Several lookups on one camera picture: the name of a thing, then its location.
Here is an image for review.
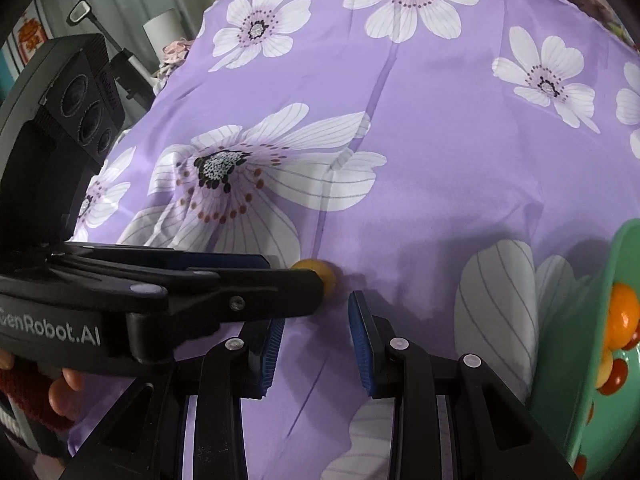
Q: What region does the red cherry tomato stemmed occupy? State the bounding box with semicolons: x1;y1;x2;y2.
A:
623;323;640;351

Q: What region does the yellow cherry tomato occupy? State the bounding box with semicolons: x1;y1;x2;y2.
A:
596;348;613;389
292;259;337;299

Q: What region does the green plastic bowl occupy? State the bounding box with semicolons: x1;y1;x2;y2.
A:
528;219;639;479

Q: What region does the purple floral tablecloth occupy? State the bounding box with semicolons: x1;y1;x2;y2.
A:
74;0;639;479

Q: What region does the white paper roll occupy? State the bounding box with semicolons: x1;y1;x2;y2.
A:
143;9;186;61

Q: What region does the person left hand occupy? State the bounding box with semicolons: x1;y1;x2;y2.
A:
1;350;85;431

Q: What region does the orange mandarin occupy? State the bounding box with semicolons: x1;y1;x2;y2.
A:
604;283;639;351

